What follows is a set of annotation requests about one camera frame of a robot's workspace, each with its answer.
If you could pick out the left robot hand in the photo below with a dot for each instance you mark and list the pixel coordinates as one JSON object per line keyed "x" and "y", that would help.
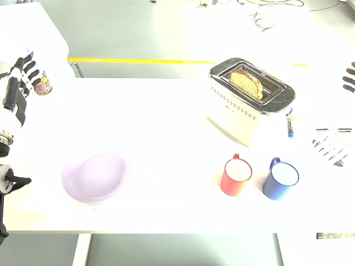
{"x": 16, "y": 91}

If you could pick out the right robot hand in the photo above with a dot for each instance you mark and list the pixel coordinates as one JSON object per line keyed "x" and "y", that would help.
{"x": 350, "y": 80}

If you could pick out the bread slice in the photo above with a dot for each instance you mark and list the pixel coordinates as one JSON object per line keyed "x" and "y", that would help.
{"x": 245, "y": 81}

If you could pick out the purple plate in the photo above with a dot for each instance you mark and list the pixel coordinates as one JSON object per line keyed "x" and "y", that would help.
{"x": 95, "y": 177}

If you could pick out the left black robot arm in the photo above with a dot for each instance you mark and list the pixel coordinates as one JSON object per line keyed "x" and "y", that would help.
{"x": 5, "y": 180}

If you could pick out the clear plastic drink bottle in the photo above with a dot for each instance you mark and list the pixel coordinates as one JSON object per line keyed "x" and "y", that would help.
{"x": 43, "y": 87}

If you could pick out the metal chair leg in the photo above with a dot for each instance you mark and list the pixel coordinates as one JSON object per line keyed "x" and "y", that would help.
{"x": 79, "y": 70}

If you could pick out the white side table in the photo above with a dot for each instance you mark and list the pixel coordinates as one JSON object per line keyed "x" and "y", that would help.
{"x": 33, "y": 27}

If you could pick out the metal toast rack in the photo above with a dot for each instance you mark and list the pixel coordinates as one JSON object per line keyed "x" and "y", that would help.
{"x": 332, "y": 149}

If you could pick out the blue marker pen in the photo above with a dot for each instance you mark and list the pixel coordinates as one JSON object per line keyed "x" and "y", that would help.
{"x": 290, "y": 127}

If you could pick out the cream chrome toaster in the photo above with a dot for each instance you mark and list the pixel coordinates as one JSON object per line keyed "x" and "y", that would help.
{"x": 235, "y": 122}

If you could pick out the blue enamel mug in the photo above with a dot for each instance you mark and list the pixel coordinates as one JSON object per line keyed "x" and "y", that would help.
{"x": 274, "y": 189}

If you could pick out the black table control panel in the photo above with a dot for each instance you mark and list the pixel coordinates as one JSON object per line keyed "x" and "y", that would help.
{"x": 335, "y": 235}

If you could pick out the red enamel mug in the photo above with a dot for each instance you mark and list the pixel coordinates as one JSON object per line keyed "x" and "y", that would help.
{"x": 233, "y": 185}

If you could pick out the white table leg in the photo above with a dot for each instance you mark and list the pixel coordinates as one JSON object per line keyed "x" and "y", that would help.
{"x": 81, "y": 249}
{"x": 287, "y": 249}

